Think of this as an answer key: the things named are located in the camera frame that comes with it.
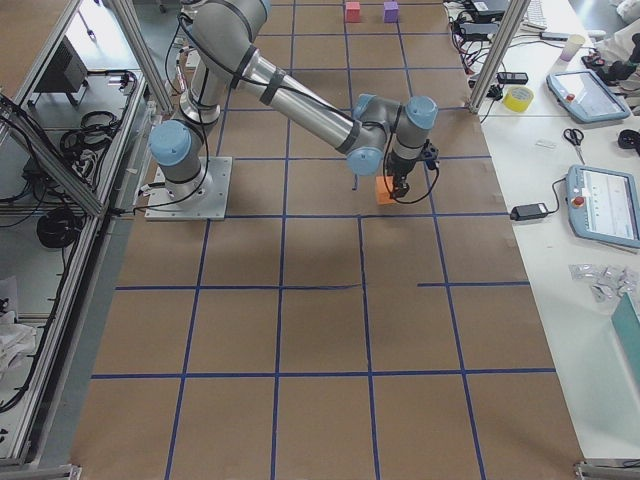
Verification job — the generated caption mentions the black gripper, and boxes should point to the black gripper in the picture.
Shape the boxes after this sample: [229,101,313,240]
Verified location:
[383,151,417,198]

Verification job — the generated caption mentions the orange foam cube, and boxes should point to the orange foam cube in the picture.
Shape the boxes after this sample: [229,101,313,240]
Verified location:
[375,176,397,205]

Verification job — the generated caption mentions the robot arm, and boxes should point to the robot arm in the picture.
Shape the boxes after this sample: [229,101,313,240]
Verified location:
[149,1,439,206]

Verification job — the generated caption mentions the black power adapter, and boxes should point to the black power adapter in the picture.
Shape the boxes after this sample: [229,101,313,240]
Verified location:
[509,203,550,221]

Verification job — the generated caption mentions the yellow tape roll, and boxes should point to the yellow tape roll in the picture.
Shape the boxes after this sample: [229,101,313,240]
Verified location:
[503,85,534,113]

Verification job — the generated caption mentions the black remote phone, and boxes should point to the black remote phone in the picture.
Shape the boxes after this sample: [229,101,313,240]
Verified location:
[496,72,529,85]

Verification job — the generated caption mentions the purple foam cube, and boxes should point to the purple foam cube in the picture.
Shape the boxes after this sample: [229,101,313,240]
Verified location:
[382,1,399,23]

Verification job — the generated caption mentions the pink foam cube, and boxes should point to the pink foam cube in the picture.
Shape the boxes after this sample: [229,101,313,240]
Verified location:
[344,1,361,23]

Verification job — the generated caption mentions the grey power brick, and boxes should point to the grey power brick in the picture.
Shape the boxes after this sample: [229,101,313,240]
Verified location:
[466,0,509,15]

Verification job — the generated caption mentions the blue teach pendant near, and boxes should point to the blue teach pendant near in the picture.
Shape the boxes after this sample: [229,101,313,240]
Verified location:
[565,165,639,249]

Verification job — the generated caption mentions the blue teach pendant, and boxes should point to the blue teach pendant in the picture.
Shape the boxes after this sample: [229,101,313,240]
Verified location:
[546,70,631,123]
[565,165,639,249]

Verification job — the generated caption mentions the blue teach pendant far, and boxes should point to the blue teach pendant far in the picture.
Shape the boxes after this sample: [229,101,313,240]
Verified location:
[546,70,631,123]

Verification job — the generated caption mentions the bag of small parts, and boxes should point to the bag of small parts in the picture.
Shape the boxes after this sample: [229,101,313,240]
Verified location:
[568,263,639,303]

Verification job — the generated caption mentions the lilac plastic cup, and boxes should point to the lilac plastic cup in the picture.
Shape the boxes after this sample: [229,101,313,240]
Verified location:
[559,34,586,62]

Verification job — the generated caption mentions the teal box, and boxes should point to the teal box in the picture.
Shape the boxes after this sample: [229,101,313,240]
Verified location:
[611,293,639,354]

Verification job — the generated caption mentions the white cloth rag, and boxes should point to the white cloth rag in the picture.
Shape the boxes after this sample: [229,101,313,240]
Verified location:
[1,311,37,375]

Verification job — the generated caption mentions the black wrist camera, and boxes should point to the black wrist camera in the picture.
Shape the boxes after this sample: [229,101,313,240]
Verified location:
[419,140,439,170]

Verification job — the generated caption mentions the black handled scissors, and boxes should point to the black handled scissors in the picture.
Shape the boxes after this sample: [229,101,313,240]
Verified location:
[563,128,585,165]

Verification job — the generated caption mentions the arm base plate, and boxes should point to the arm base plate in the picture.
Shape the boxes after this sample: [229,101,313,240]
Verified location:
[144,156,233,221]

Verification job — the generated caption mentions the aluminium frame post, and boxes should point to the aluminium frame post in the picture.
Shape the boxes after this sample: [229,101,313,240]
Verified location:
[468,0,530,114]

